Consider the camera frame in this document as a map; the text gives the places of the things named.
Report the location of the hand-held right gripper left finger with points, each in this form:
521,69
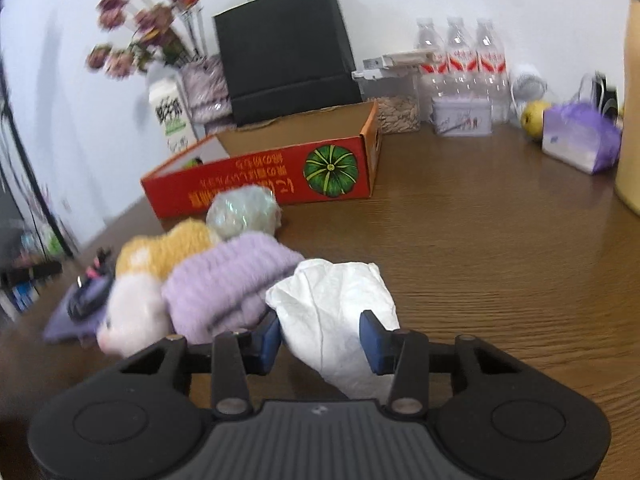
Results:
270,342

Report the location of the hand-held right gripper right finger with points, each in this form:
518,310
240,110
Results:
374,347

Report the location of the white tissue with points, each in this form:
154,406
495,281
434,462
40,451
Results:
330,305

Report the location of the purple fluffy headband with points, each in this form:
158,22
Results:
225,280

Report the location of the iridescent plastic bag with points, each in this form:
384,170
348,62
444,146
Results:
245,212

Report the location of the yellow white plush toy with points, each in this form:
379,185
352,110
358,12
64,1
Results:
150,250

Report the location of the red cardboard box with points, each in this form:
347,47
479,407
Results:
260,175

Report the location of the purple cloth pouch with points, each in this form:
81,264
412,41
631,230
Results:
60,327

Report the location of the clear lidded storage container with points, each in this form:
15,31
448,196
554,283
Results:
395,105

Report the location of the grey printed tin box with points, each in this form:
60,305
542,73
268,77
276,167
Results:
462,117

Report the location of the white green milk carton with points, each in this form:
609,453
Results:
172,110

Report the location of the dark cluttered shelf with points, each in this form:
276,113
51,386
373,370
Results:
25,265

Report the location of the purple marbled vase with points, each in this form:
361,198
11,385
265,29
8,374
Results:
205,90

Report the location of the yellow green pear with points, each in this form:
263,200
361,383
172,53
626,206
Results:
532,120

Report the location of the black paper bag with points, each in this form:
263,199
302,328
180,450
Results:
285,55

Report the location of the purple tissue pack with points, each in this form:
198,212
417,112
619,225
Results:
580,135

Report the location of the small white fan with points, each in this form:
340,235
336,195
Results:
527,85

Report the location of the dried pink roses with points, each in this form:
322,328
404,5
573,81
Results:
150,20

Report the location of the black white charger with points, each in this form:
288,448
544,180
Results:
607,92

